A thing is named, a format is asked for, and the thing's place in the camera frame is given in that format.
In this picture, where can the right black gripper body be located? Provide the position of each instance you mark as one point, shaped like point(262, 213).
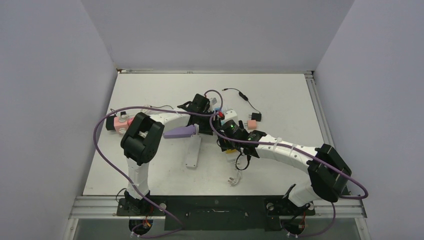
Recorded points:
point(227, 144)

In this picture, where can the white flat power strip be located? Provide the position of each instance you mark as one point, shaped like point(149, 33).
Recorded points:
point(193, 150)

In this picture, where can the yellow cube plug adapter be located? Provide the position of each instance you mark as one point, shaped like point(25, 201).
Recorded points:
point(230, 151)

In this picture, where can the purple power strip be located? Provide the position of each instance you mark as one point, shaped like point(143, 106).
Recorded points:
point(181, 132)

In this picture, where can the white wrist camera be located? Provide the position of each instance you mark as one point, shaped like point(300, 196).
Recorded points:
point(229, 114)
point(213, 101)

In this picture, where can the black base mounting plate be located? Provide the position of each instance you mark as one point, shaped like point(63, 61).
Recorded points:
point(219, 213)

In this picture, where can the pink plug adapter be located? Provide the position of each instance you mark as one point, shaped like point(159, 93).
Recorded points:
point(251, 124)

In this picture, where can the pink cube socket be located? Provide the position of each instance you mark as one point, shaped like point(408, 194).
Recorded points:
point(122, 123)

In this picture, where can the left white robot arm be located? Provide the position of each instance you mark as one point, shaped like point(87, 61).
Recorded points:
point(141, 141)

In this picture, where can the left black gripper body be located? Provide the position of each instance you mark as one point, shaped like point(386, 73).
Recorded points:
point(204, 124)

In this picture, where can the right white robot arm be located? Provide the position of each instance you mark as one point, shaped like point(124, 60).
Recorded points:
point(325, 168)

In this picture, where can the white multi-socket power strip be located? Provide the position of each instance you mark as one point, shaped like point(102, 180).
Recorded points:
point(232, 158)

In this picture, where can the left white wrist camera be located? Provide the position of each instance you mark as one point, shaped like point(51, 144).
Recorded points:
point(213, 101)

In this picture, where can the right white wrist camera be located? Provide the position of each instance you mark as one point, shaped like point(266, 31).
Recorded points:
point(229, 114)

